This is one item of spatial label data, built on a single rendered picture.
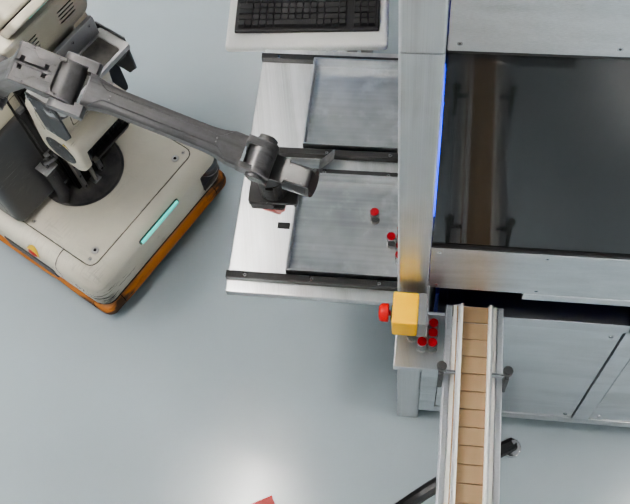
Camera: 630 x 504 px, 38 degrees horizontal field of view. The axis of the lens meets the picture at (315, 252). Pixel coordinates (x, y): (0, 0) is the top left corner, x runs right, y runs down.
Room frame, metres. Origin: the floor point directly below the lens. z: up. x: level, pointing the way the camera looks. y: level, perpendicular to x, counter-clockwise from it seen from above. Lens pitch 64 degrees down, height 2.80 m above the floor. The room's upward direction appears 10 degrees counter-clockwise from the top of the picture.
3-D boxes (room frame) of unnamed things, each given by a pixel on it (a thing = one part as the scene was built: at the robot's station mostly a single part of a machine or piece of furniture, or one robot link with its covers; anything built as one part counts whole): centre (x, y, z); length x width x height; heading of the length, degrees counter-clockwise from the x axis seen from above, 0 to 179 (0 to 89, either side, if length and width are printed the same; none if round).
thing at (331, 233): (0.98, -0.12, 0.90); 0.34 x 0.26 x 0.04; 74
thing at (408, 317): (0.70, -0.17, 1.00); 0.08 x 0.07 x 0.07; 74
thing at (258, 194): (0.96, 0.06, 1.19); 0.10 x 0.07 x 0.07; 74
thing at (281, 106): (1.16, -0.10, 0.87); 0.70 x 0.48 x 0.02; 164
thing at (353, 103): (1.30, -0.22, 0.90); 0.34 x 0.26 x 0.04; 74
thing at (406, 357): (0.68, -0.21, 0.87); 0.14 x 0.13 x 0.02; 74
